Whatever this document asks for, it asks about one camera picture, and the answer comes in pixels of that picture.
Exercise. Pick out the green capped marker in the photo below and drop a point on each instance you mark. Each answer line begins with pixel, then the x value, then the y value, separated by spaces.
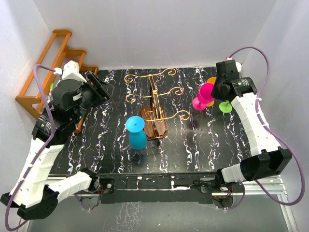
pixel 51 87

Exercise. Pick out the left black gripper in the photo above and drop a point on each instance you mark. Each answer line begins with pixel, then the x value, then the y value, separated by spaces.
pixel 106 88

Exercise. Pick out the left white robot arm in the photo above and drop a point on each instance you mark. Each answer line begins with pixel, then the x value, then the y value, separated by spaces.
pixel 71 100

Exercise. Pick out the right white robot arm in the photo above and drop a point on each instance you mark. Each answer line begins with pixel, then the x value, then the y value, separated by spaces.
pixel 268 158

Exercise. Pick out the blue wine glass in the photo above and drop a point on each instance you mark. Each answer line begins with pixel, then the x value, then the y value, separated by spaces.
pixel 137 136

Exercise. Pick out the orange tipped marker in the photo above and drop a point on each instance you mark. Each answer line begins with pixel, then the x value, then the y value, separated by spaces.
pixel 49 97

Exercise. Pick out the green wine glass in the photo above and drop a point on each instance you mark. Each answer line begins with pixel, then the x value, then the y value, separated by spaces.
pixel 225 107

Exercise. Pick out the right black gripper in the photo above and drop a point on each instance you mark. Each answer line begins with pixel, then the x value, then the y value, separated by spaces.
pixel 215 95

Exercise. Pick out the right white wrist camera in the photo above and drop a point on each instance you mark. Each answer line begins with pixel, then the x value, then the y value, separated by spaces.
pixel 238 64

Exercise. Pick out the pink wine glass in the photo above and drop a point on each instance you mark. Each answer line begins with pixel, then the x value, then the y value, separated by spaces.
pixel 200 102

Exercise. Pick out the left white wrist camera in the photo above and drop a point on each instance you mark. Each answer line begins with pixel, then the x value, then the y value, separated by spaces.
pixel 70 71

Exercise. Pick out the orange wine glass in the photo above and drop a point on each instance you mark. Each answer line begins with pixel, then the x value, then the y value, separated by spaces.
pixel 210 82

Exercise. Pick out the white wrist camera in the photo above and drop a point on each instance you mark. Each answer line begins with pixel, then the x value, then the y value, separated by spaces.
pixel 238 64
pixel 70 71

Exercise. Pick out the gold wire wine glass rack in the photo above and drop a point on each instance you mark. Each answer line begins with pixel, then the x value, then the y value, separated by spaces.
pixel 153 114

